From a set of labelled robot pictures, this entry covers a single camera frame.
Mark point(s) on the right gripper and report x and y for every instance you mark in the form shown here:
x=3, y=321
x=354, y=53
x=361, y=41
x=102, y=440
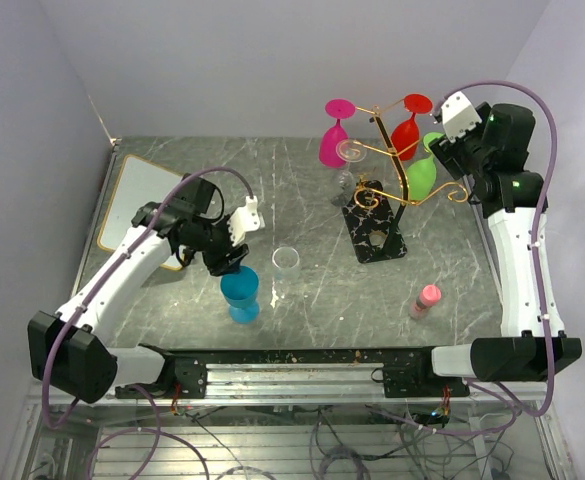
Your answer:
x=449, y=152

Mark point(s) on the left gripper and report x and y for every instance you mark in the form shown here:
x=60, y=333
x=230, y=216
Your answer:
x=219, y=263

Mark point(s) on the green wine glass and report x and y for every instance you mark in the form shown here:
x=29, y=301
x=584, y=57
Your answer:
x=422, y=174

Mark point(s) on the blue wine glass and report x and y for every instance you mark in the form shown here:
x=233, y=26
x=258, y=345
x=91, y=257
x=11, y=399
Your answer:
x=240, y=291

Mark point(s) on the red wine glass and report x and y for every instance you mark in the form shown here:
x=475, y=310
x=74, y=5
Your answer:
x=406, y=135

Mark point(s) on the clear glass front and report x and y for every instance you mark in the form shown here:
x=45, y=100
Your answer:
x=286, y=269

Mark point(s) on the clear glass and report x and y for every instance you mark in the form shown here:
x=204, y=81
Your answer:
x=350, y=151
x=286, y=269

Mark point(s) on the magenta wine glass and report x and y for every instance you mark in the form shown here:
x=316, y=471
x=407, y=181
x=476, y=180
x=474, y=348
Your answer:
x=339, y=109

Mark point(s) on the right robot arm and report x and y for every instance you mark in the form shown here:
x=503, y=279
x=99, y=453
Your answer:
x=489, y=145

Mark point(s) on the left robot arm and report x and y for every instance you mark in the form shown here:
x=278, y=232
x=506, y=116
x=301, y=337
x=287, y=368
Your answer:
x=68, y=349

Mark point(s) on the gold wine glass rack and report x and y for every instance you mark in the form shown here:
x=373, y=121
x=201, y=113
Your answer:
x=458, y=193

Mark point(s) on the black marbled rack base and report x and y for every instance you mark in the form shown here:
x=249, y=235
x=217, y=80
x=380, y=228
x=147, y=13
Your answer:
x=369, y=219

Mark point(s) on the pink small bottle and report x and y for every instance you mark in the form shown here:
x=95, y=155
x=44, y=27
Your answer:
x=429, y=296

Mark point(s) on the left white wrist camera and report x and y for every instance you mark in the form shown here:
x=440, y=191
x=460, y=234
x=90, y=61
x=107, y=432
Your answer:
x=244, y=220

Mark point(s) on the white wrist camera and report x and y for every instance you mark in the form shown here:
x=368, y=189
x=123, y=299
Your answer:
x=244, y=220
x=457, y=116

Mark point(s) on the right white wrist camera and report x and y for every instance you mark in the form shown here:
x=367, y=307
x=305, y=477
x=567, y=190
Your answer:
x=457, y=116

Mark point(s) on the white board gold frame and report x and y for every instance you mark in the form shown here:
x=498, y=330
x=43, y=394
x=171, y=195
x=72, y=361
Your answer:
x=138, y=183

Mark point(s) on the aluminium mounting rail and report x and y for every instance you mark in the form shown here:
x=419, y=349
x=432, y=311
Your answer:
x=262, y=384

